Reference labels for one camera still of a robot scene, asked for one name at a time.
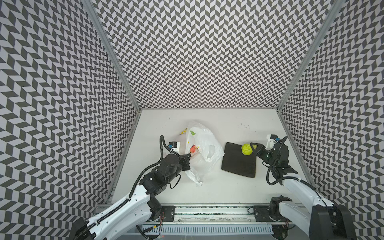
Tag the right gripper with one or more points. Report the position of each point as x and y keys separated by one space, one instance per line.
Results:
x=265 y=154

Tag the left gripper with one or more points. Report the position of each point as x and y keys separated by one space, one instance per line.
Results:
x=185 y=161

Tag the red yellow fake mango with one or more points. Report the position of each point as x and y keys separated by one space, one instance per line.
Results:
x=194 y=149

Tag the white plastic bag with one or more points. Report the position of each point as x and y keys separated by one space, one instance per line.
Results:
x=211 y=151

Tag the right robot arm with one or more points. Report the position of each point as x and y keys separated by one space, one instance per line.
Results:
x=319 y=218

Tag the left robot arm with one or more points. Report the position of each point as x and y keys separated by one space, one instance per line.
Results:
x=152 y=181

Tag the black square tray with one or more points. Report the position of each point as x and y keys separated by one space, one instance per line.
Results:
x=234 y=161

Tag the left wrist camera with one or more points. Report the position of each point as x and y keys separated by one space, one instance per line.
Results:
x=174 y=146

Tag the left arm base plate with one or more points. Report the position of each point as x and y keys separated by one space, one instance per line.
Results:
x=164 y=214

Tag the aluminium front rail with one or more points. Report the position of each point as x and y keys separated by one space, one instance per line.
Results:
x=184 y=214

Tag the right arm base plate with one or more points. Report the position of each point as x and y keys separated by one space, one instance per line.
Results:
x=261 y=215

